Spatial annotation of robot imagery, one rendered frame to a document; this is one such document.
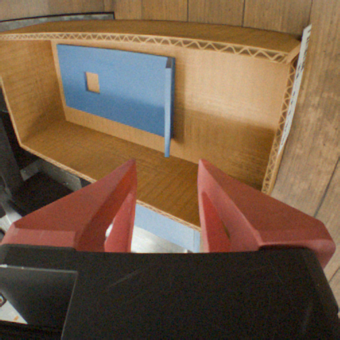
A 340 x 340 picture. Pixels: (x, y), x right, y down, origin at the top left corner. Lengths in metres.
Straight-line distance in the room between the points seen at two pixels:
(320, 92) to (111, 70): 0.17
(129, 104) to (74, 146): 0.07
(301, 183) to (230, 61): 0.10
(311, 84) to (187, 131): 0.10
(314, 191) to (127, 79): 0.18
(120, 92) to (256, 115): 0.12
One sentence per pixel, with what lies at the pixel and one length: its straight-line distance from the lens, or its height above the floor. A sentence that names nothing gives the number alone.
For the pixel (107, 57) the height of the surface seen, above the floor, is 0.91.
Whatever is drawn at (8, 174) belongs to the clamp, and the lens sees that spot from 0.43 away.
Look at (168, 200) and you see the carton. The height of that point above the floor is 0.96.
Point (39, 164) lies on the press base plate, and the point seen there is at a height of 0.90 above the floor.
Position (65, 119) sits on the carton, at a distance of 0.34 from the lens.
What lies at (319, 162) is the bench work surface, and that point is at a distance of 0.21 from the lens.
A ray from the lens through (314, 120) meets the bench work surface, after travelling 0.19.
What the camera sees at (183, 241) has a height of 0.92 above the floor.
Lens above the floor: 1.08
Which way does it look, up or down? 43 degrees down
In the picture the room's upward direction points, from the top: 133 degrees counter-clockwise
